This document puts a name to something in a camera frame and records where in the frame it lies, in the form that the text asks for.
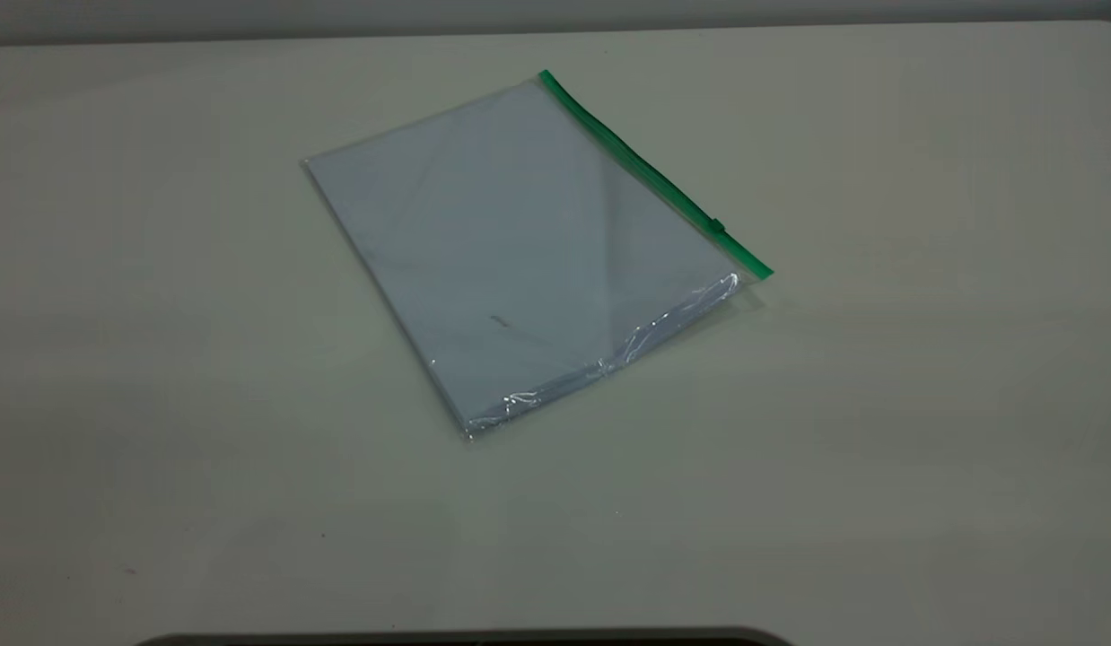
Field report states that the transparent zip bag green zipper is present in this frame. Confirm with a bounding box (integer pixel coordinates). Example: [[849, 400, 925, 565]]
[[302, 69, 775, 443]]

